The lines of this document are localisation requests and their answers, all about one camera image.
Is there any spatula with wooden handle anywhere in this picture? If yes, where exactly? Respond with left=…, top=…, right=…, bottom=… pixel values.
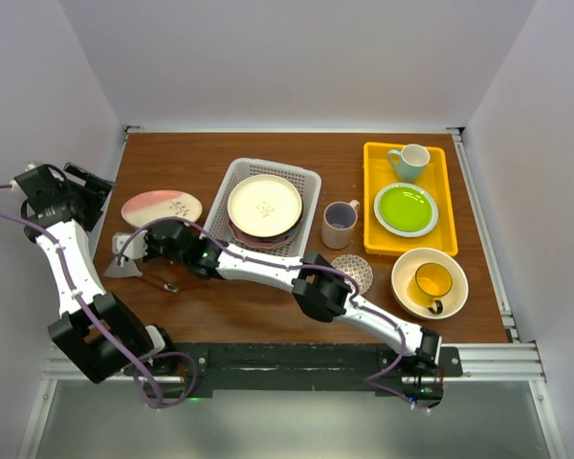
left=103, top=257, right=180, bottom=294

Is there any pink purple mug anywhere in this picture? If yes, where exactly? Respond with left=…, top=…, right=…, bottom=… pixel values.
left=321, top=200, right=360, bottom=250

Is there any red rimmed cream plate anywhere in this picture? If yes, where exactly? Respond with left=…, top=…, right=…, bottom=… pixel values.
left=228, top=220, right=300, bottom=249

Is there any purple patterned small bowl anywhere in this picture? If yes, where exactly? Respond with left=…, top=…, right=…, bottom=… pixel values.
left=331, top=254, right=373, bottom=295

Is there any pink cream branch plate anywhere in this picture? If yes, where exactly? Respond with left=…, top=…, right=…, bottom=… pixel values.
left=121, top=190, right=203, bottom=229

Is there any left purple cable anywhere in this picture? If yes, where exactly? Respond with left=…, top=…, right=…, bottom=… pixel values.
left=0, top=184, right=200, bottom=409

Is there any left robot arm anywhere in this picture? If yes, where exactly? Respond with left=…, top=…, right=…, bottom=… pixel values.
left=13, top=163, right=179, bottom=383

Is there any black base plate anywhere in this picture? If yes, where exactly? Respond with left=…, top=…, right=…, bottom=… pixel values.
left=123, top=341, right=463, bottom=403

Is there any cream ceramic bowl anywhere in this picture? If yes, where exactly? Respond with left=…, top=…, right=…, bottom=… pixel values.
left=391, top=248, right=469, bottom=320

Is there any white plastic basket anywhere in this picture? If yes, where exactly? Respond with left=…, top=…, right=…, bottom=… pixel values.
left=204, top=158, right=321, bottom=256

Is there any pink dotted scalloped plate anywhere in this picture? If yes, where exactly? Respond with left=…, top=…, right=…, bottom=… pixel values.
left=231, top=228, right=289, bottom=250

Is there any yellow plastic tray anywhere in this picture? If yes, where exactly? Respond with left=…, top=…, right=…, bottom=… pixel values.
left=364, top=142, right=458, bottom=256

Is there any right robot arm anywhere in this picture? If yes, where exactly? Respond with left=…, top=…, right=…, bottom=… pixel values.
left=139, top=217, right=442, bottom=376

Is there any lime green plate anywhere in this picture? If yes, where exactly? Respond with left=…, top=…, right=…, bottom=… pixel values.
left=373, top=183, right=439, bottom=238

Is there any yellow glass cup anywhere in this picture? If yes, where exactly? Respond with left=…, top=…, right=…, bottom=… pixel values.
left=408, top=263, right=453, bottom=315

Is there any light blue mug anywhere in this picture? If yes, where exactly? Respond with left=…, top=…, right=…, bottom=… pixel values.
left=386, top=144, right=431, bottom=184

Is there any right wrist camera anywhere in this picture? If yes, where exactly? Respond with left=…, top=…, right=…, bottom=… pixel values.
left=111, top=230, right=147, bottom=265

